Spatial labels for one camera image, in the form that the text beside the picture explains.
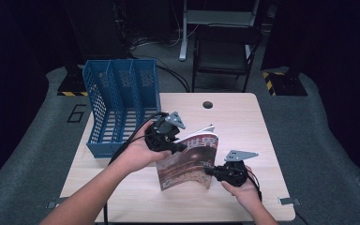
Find grey table bracket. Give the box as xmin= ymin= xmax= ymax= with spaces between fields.
xmin=277 ymin=196 xmax=302 ymax=207
xmin=45 ymin=197 xmax=70 ymax=210

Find black base with yellow stripes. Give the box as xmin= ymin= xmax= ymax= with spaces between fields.
xmin=56 ymin=64 xmax=89 ymax=98
xmin=262 ymin=68 xmax=309 ymax=98

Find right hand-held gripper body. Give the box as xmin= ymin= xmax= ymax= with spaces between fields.
xmin=214 ymin=149 xmax=261 ymax=188

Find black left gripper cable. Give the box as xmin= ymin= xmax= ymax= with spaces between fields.
xmin=102 ymin=112 xmax=169 ymax=225

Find blue plastic file rack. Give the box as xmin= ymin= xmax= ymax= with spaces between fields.
xmin=82 ymin=58 xmax=162 ymax=158

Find black floor cables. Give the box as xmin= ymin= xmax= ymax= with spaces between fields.
xmin=130 ymin=29 xmax=191 ymax=94

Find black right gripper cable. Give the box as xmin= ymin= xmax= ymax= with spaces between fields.
xmin=246 ymin=168 xmax=263 ymax=203

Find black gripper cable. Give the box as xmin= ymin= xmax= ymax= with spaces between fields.
xmin=102 ymin=112 xmax=169 ymax=225
xmin=246 ymin=168 xmax=263 ymax=203

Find person's left hand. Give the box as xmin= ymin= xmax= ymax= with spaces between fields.
xmin=115 ymin=121 xmax=173 ymax=174

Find person's right hand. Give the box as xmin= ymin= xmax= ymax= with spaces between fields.
xmin=220 ymin=165 xmax=263 ymax=214

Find black folding chair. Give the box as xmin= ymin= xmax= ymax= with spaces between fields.
xmin=191 ymin=25 xmax=263 ymax=94

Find magazine with reddish-brown cover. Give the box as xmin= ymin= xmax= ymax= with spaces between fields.
xmin=155 ymin=124 xmax=219 ymax=191

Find white metal desk frame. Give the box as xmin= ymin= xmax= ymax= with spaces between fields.
xmin=178 ymin=0 xmax=261 ymax=62

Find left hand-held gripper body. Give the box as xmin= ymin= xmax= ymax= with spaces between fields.
xmin=144 ymin=111 xmax=187 ymax=154

